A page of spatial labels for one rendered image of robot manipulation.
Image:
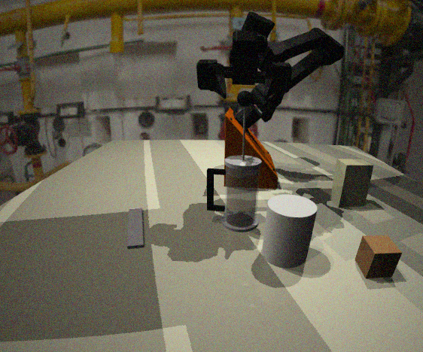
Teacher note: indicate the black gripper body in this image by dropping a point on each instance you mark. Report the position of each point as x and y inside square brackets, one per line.
[243, 71]

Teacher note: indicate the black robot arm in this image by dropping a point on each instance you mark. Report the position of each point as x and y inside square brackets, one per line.
[251, 43]

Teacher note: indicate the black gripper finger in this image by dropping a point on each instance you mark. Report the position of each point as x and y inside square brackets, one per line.
[216, 80]
[273, 75]

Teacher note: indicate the french press coffee maker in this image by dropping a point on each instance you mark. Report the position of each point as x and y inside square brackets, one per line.
[241, 185]

